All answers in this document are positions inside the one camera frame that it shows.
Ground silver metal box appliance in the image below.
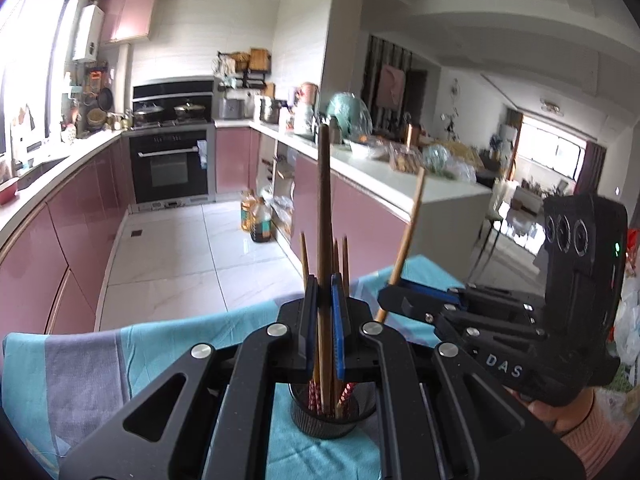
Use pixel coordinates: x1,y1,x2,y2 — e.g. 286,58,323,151
217,97,246,120

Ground white countertop with sink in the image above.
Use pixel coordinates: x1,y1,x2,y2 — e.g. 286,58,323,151
0,127,131,241

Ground person's right forearm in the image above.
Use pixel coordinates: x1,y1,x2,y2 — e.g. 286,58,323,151
560,387,637,480

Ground white water heater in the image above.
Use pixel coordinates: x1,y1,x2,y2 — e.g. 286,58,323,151
72,5,103,63

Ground oil bottles on floor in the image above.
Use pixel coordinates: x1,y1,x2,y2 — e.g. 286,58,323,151
248,197,273,243

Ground clear snack container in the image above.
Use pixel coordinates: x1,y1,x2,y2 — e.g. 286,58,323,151
390,142,421,173

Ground dining chair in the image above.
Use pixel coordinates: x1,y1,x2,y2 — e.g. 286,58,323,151
480,180,516,251

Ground pink peninsula cabinets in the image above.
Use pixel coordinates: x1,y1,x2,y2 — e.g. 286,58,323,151
290,152,416,266

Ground large kitchen window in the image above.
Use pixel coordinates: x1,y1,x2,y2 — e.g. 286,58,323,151
0,0,71,161

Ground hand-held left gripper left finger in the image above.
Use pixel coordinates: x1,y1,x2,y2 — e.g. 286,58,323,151
60,275,321,480

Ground long pink base cabinets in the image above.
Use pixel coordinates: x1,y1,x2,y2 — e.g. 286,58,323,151
0,135,136,336

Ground clear plastic bags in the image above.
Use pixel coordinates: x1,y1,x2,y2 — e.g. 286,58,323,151
422,142,478,181

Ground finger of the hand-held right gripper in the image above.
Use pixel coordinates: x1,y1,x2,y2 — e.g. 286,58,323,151
377,285,549,347
399,280,544,314

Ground teal grey printed tablecloth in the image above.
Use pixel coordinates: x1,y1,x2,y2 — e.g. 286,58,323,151
2,255,481,480

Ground black range hood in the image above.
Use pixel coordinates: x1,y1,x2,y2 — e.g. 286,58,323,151
132,80,216,126

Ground narrow pink base cabinet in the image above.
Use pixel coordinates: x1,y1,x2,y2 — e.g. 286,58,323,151
215,126,251,195

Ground bunch of wooden chopsticks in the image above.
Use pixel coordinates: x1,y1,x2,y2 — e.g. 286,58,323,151
299,231,358,417

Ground person's right hand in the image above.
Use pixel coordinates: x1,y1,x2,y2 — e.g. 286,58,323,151
505,385,598,437

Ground copper coloured kettle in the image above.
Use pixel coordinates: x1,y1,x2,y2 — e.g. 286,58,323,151
295,82,321,106

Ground stainless steel stock pot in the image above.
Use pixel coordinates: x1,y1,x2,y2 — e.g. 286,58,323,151
257,97,286,123

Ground pink wall painting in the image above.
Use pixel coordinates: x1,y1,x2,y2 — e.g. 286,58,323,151
377,65,405,111

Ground dark lidded cooking pot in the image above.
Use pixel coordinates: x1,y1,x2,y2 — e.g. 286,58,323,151
173,101,206,121
134,102,165,123

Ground white peninsula countertop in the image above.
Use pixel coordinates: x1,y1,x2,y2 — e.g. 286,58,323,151
215,117,493,216

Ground single brown chopstick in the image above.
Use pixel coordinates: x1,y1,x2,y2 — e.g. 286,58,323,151
318,122,335,413
375,166,427,325

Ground living room window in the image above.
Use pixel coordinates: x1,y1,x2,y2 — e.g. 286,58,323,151
515,120,586,181

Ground black mesh holder cup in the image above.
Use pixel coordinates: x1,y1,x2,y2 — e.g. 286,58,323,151
290,382,378,440

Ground black wall rack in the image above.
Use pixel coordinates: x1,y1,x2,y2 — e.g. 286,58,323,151
216,49,273,91

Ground teal plastic bag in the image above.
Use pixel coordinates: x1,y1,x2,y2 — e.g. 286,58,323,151
327,92,371,133

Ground white bowl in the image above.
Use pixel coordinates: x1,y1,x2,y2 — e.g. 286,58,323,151
348,140,383,158

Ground white containers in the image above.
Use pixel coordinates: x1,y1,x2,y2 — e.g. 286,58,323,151
292,105,316,136

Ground pink wall cabinet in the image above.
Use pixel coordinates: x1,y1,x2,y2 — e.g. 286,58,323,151
100,0,160,45

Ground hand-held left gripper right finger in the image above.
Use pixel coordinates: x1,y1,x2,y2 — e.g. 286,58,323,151
330,274,586,480

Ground kitchen sink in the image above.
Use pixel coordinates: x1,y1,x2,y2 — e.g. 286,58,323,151
20,157,66,186

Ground black built-in oven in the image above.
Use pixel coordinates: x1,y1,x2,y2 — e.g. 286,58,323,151
129,130,210,206

